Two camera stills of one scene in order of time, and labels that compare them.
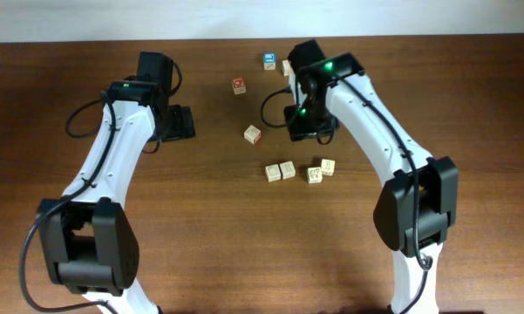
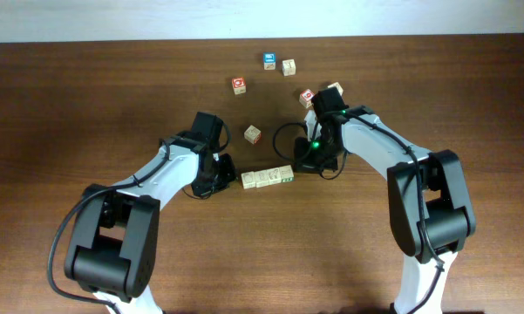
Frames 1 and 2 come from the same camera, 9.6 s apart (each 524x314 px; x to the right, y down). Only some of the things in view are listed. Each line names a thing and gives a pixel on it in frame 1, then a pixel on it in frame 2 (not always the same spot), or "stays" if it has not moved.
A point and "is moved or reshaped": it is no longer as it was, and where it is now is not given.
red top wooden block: (239, 85) stays
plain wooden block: (253, 134) stays
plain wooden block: (288, 170) → (262, 178)
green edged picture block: (314, 174) → (287, 174)
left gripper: (180, 124) → (229, 174)
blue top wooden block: (269, 61) stays
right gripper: (297, 133) → (304, 162)
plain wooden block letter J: (286, 67) stays
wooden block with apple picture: (273, 173) → (248, 180)
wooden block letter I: (327, 167) is moved or reshaped
